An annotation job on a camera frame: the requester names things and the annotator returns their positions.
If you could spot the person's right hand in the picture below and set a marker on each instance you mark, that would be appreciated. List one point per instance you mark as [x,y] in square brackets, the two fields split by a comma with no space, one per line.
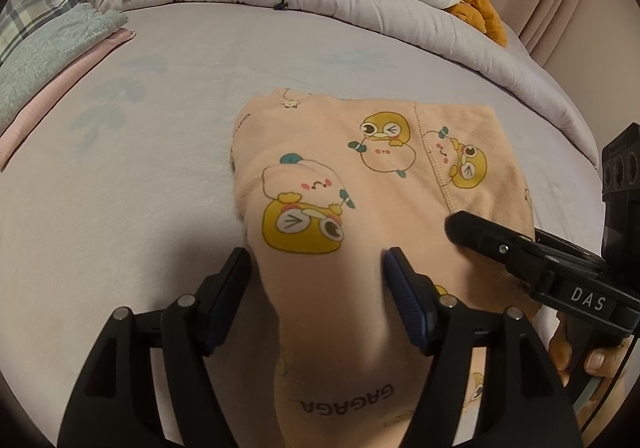
[560,353]

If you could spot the light blue towel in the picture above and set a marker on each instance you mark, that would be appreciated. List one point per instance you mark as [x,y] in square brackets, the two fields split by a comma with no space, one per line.
[45,48]

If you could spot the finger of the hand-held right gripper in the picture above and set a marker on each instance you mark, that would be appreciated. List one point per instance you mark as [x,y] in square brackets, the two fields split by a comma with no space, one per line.
[480,233]

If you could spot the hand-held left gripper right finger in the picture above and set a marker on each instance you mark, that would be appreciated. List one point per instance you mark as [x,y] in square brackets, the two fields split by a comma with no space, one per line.
[406,300]

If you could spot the peach cartoon print garment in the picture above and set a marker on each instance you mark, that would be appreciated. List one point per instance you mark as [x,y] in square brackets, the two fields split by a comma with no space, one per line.
[350,208]

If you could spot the lilac duvet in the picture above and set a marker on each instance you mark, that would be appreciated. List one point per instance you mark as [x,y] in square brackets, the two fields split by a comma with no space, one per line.
[350,3]

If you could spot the pink folded sheet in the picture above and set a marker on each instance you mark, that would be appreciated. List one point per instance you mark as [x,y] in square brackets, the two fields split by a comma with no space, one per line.
[60,78]

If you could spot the bed with lilac sheet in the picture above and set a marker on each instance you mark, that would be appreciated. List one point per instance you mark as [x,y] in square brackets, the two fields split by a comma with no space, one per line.
[150,178]

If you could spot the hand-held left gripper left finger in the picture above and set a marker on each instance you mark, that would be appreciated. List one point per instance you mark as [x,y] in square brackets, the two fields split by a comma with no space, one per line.
[227,300]

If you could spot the pink curtain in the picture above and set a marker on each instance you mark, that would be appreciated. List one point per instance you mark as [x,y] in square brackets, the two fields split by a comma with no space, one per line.
[560,3]

